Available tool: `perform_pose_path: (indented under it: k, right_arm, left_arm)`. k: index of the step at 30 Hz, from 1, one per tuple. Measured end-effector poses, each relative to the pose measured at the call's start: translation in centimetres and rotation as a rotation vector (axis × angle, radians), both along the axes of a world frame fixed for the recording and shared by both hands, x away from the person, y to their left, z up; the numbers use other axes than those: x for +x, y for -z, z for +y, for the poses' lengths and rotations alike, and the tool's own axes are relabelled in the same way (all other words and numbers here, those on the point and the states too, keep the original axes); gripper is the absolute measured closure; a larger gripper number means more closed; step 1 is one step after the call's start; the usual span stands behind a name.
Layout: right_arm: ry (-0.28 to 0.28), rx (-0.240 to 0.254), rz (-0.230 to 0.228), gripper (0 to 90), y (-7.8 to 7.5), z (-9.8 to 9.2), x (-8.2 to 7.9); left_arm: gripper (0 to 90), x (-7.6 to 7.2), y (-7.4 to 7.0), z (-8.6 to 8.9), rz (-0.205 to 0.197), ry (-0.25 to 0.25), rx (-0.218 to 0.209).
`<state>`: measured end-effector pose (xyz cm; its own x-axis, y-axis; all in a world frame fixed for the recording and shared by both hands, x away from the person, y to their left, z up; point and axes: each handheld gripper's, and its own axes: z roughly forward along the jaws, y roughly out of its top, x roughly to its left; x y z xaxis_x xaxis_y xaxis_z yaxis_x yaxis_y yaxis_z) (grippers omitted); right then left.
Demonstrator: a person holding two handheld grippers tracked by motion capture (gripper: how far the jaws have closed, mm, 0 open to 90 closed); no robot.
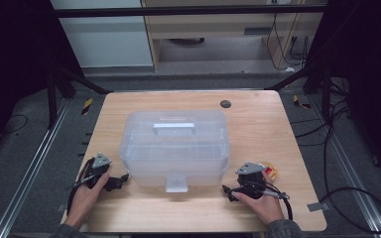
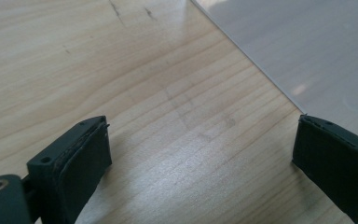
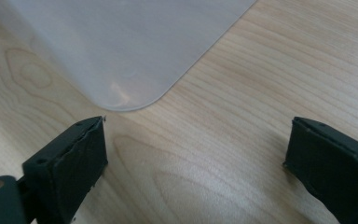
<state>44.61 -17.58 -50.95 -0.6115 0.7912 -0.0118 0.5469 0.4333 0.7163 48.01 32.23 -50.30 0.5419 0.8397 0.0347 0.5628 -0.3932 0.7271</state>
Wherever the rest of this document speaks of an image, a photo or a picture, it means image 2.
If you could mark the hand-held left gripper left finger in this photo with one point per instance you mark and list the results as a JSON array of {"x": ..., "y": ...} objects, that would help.
[{"x": 74, "y": 168}]

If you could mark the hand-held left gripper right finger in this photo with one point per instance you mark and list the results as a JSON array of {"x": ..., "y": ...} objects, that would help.
[{"x": 332, "y": 155}]

